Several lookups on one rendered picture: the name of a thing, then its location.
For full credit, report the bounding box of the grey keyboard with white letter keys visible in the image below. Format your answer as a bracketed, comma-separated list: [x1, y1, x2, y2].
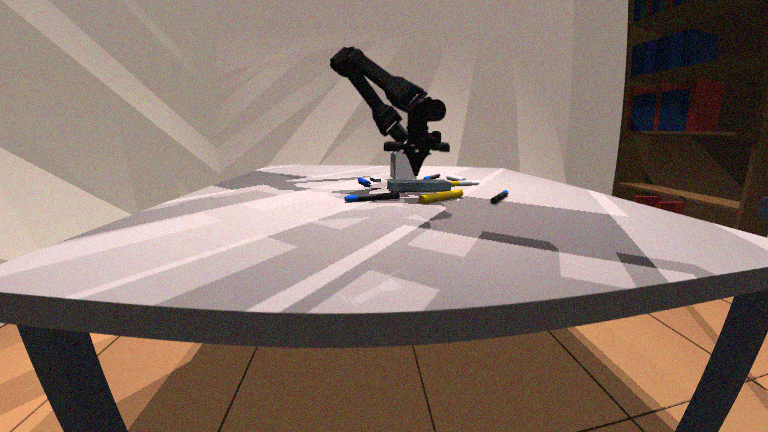
[387, 179, 451, 192]

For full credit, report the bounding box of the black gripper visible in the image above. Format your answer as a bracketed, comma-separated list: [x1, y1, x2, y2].
[384, 122, 450, 176]

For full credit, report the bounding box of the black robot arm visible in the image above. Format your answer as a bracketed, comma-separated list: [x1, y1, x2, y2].
[330, 46, 446, 149]

